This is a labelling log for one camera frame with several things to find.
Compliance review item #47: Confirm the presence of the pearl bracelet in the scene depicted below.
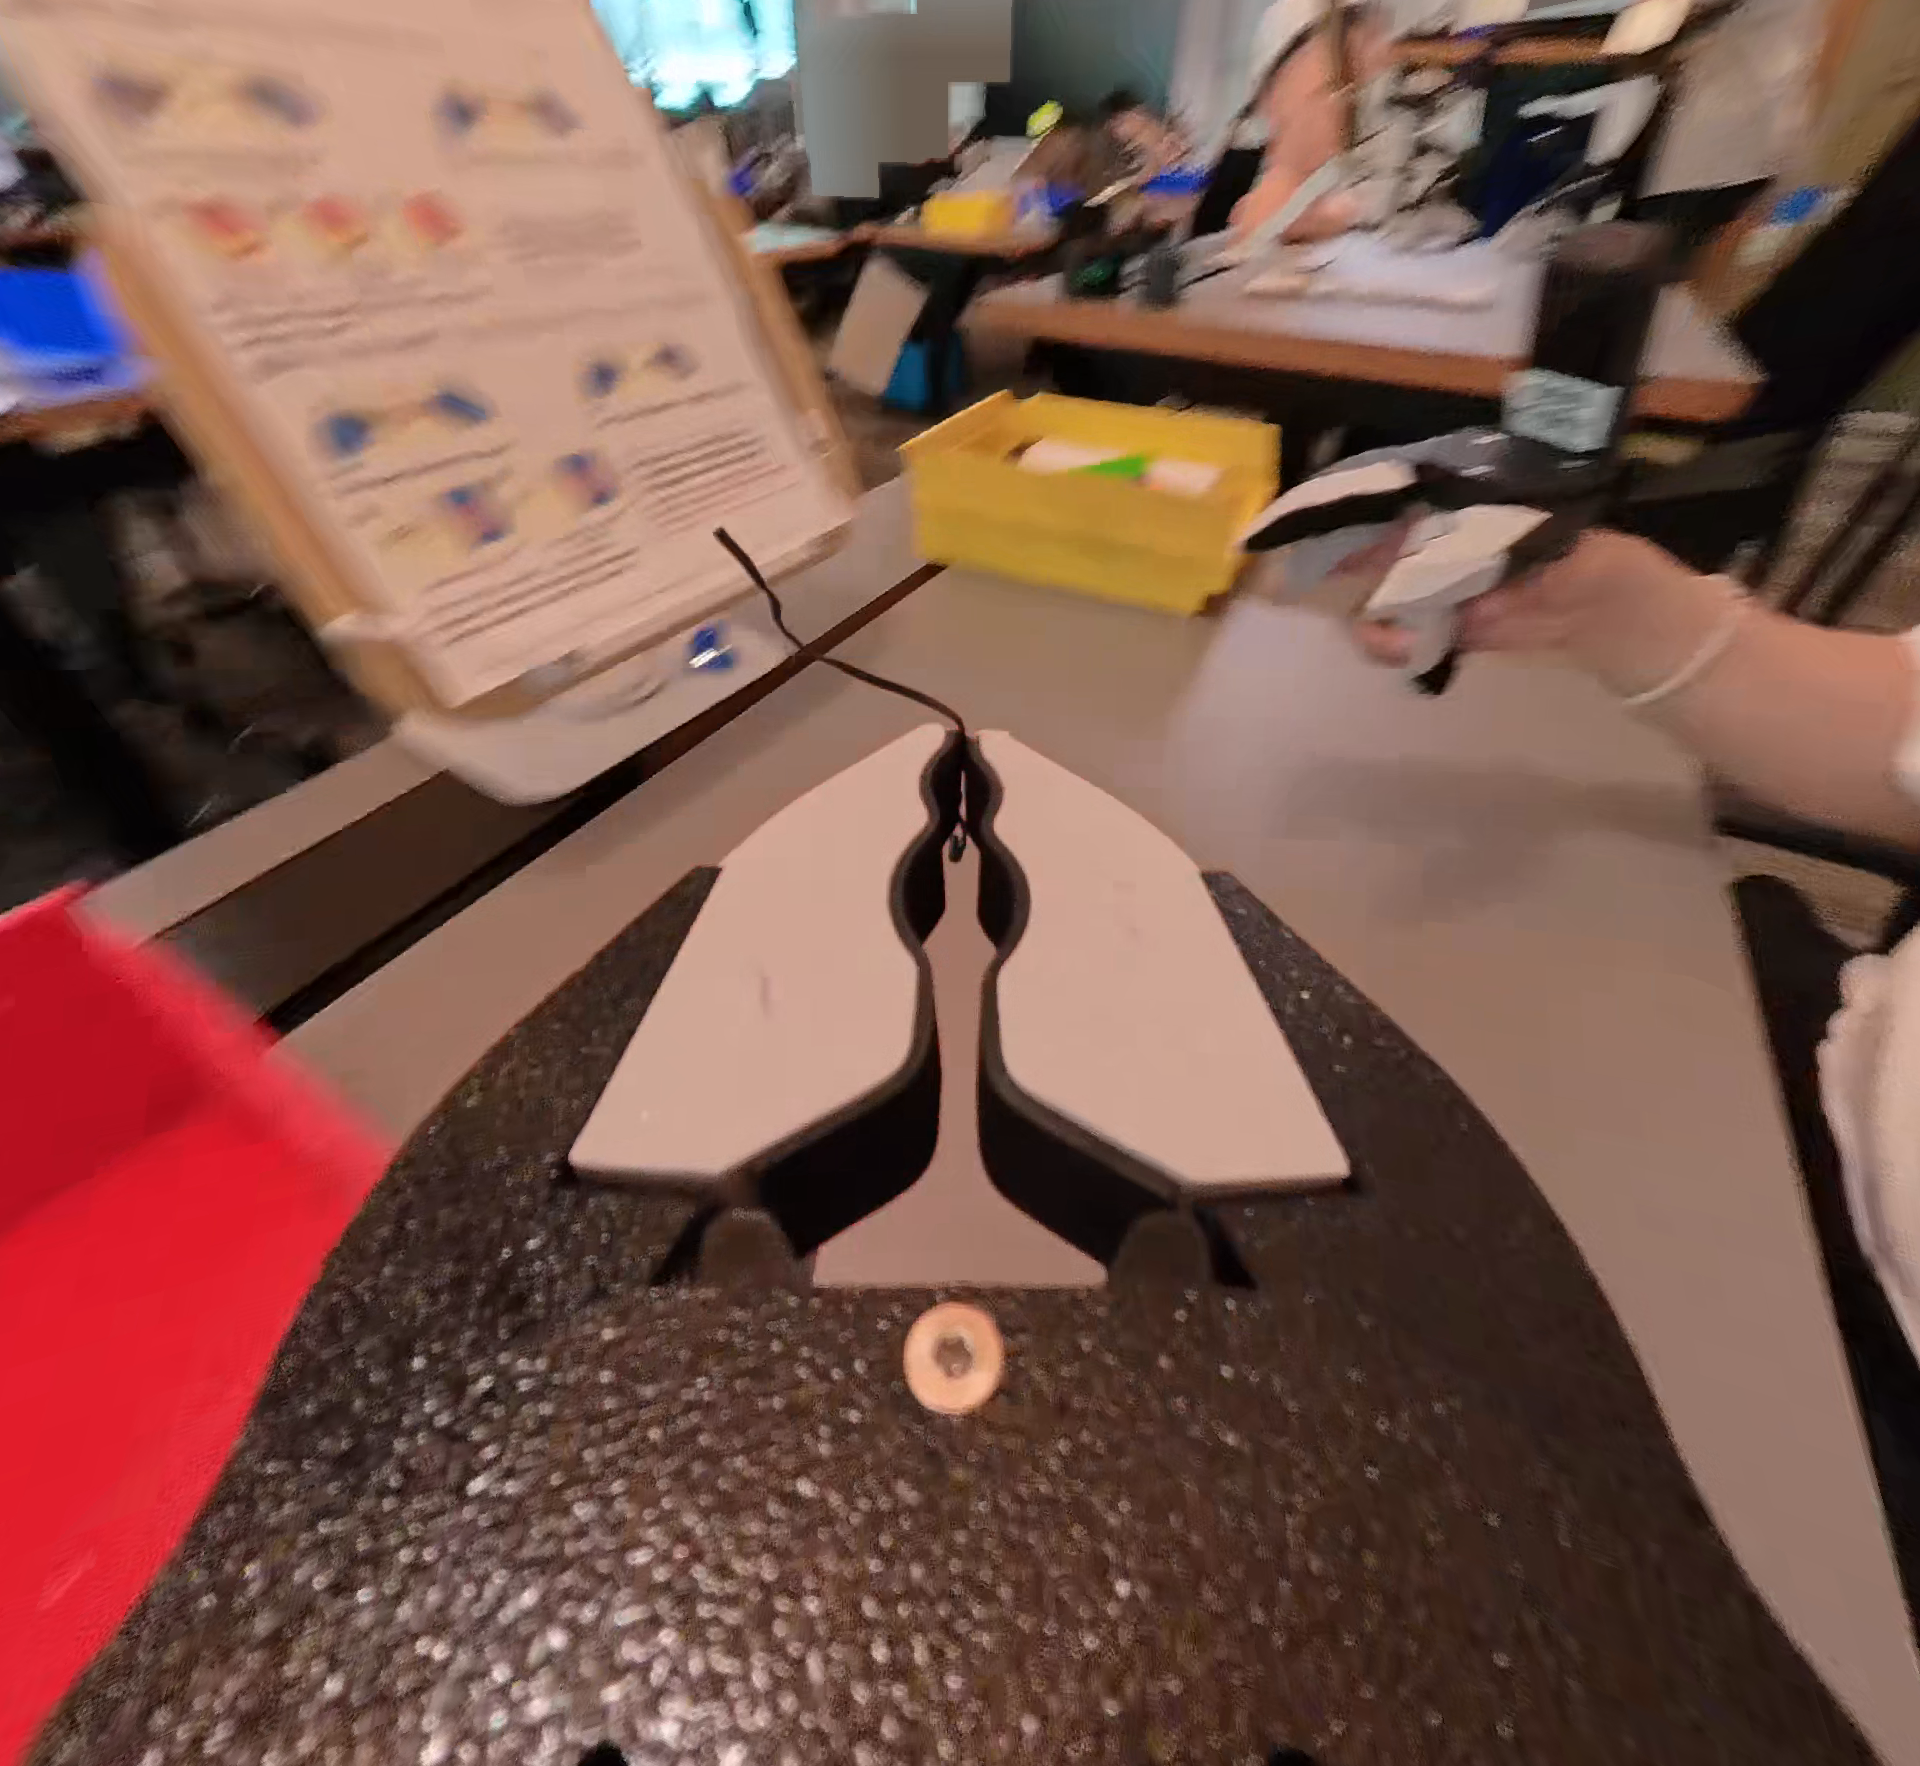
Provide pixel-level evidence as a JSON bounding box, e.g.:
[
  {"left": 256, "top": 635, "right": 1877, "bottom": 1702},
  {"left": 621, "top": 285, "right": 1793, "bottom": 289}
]
[{"left": 1619, "top": 578, "right": 1758, "bottom": 710}]

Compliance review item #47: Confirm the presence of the printed instruction sheet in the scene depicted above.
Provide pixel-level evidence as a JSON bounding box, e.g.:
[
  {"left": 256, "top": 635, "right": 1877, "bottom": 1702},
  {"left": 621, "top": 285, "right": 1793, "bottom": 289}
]
[{"left": 0, "top": 0, "right": 857, "bottom": 710}]

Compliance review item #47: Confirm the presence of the red plastic bin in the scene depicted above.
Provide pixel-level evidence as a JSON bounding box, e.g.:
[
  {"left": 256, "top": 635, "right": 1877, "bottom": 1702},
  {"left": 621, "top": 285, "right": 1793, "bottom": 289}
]
[{"left": 0, "top": 884, "right": 395, "bottom": 1722}]

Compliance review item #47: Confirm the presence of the person's right hand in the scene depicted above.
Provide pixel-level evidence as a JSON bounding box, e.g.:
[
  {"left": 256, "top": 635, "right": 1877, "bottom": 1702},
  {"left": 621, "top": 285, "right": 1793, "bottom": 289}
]
[{"left": 1350, "top": 528, "right": 1750, "bottom": 699}]

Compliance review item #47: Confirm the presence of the grey-top wood-edged desk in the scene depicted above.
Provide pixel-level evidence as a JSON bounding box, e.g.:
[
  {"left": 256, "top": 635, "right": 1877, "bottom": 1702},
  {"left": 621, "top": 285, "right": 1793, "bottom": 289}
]
[{"left": 967, "top": 228, "right": 1763, "bottom": 425}]

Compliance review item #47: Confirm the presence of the person's white shirt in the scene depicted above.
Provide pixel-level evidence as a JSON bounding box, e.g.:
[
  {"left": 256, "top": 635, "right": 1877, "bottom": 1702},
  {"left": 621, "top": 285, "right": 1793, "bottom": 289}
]
[{"left": 1814, "top": 627, "right": 1920, "bottom": 1363}]

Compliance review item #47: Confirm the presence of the person's right forearm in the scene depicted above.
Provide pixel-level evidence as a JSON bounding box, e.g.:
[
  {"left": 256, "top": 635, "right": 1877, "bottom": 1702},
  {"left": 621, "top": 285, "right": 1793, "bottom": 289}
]
[{"left": 1627, "top": 596, "right": 1920, "bottom": 838}]

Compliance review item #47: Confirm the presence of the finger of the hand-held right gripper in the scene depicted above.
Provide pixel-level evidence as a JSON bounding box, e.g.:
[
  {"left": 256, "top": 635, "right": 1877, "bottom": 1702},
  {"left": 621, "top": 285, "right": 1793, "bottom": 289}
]
[
  {"left": 1356, "top": 507, "right": 1561, "bottom": 631},
  {"left": 1234, "top": 449, "right": 1423, "bottom": 554}
]

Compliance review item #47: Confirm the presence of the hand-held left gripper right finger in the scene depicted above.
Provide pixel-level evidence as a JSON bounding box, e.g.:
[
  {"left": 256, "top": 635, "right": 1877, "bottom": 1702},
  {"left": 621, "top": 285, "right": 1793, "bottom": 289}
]
[{"left": 964, "top": 728, "right": 1352, "bottom": 1266}]

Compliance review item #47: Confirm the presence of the white item with blue mark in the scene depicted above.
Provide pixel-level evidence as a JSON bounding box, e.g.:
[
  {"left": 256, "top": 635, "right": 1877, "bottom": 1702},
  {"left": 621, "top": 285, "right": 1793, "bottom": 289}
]
[{"left": 396, "top": 596, "right": 819, "bottom": 807}]

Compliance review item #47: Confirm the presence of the thin black cord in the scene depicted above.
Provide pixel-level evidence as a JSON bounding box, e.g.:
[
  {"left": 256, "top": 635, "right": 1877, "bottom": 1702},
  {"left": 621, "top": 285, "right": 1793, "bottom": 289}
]
[{"left": 717, "top": 528, "right": 977, "bottom": 868}]

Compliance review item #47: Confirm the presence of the yellow plastic bin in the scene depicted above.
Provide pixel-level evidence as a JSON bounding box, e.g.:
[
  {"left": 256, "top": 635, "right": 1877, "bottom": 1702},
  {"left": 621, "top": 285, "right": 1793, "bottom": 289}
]
[{"left": 899, "top": 390, "right": 1283, "bottom": 616}]

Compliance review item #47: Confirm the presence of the blue plastic bin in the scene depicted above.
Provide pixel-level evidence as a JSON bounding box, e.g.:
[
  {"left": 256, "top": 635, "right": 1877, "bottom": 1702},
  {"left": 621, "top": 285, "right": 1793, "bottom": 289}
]
[{"left": 0, "top": 263, "right": 141, "bottom": 375}]

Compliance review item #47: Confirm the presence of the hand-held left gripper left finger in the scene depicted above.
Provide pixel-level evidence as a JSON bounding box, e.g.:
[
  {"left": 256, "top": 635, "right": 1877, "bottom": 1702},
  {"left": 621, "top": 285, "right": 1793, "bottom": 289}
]
[{"left": 568, "top": 721, "right": 963, "bottom": 1257}]

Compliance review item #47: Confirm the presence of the instruction sheet on board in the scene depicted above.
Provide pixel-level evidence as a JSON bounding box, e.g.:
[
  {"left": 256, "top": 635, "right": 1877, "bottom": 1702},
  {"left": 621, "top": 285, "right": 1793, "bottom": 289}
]
[{"left": 90, "top": 115, "right": 867, "bottom": 720}]

